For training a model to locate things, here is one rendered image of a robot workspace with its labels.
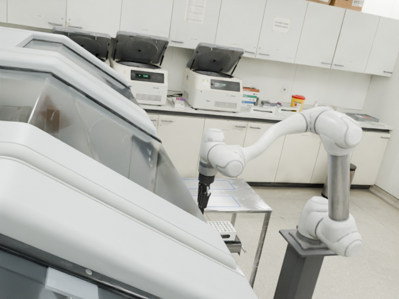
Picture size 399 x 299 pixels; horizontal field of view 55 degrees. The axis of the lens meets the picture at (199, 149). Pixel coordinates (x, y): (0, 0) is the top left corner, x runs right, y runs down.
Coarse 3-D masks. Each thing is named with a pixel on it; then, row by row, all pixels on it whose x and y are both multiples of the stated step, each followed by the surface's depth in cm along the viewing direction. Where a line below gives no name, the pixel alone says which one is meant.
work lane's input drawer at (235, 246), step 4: (236, 236) 191; (236, 240) 188; (228, 244) 185; (232, 244) 186; (236, 244) 186; (240, 244) 187; (228, 248) 186; (232, 248) 187; (236, 248) 187; (240, 248) 188; (244, 248) 194; (232, 252) 187; (236, 252) 188; (244, 252) 192
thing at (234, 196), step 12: (192, 180) 248; (216, 180) 254; (228, 180) 258; (240, 180) 261; (192, 192) 231; (216, 192) 237; (228, 192) 239; (240, 192) 242; (252, 192) 245; (216, 204) 221; (228, 204) 223; (240, 204) 226; (252, 204) 229; (264, 204) 231; (264, 228) 229; (252, 276) 240; (252, 288) 243
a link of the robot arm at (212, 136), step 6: (204, 132) 169; (210, 132) 166; (216, 132) 166; (222, 132) 168; (204, 138) 167; (210, 138) 165; (216, 138) 165; (222, 138) 167; (204, 144) 167; (210, 144) 164; (216, 144) 163; (204, 150) 166; (204, 156) 167; (204, 162) 170
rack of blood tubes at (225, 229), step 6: (210, 222) 191; (216, 222) 192; (222, 222) 193; (228, 222) 193; (216, 228) 187; (222, 228) 187; (228, 228) 188; (234, 228) 188; (222, 234) 192; (228, 234) 193; (234, 234) 186; (234, 240) 188
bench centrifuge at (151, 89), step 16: (128, 32) 380; (128, 48) 402; (144, 48) 404; (160, 48) 405; (112, 64) 394; (128, 64) 426; (144, 64) 430; (160, 64) 421; (128, 80) 379; (144, 80) 384; (160, 80) 390; (144, 96) 389; (160, 96) 394
